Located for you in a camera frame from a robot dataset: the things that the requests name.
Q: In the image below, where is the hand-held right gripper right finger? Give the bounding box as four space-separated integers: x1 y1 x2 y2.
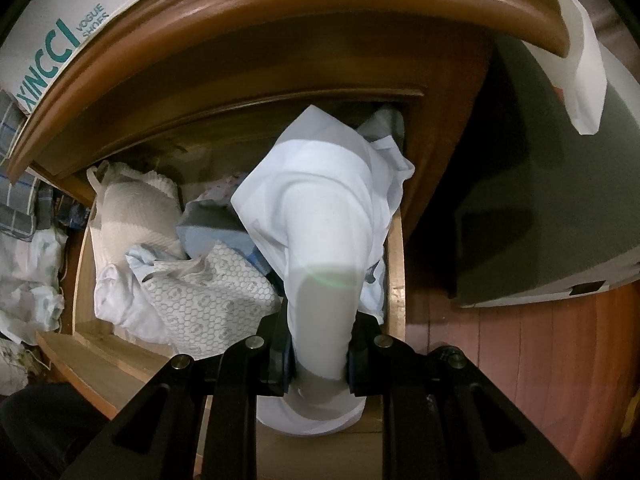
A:
345 316 583 480

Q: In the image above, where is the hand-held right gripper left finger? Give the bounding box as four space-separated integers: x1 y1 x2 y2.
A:
70 310 297 480

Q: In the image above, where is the white honeycomb print underwear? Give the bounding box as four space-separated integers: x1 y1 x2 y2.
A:
142 240 283 361

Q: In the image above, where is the white cotton underwear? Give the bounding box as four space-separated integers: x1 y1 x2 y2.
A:
94 260 177 346

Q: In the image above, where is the white padded underwear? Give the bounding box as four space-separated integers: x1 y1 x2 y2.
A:
231 105 416 436

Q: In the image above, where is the light blue floral lace underwear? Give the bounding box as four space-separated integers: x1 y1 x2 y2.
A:
124 244 168 282

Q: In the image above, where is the wooden drawer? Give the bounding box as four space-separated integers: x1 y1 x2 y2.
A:
37 150 407 480

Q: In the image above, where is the grey cardboard box white inside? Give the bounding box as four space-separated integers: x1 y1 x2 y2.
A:
449 37 640 309

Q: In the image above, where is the beige waffle textured underwear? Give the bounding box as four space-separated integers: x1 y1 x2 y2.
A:
86 160 188 266

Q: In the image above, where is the grey blue cloth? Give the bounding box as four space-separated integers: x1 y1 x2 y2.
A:
176 199 272 277

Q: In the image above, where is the white small floral cloth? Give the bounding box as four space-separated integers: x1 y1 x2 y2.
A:
199 172 249 207

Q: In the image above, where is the dark cloth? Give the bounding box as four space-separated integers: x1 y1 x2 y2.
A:
0 384 121 480

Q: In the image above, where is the blue printed packet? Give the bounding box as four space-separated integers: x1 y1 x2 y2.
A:
54 194 92 232

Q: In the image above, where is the white plastic bag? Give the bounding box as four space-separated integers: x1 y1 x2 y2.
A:
0 339 42 397
0 229 68 346

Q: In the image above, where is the grey plaid cloth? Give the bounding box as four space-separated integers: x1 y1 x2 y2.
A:
0 89 56 237

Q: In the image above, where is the brown wooden nightstand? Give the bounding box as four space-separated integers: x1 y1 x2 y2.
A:
7 0 571 351

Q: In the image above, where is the white shoe box teal print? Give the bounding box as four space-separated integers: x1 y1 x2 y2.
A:
0 0 281 111

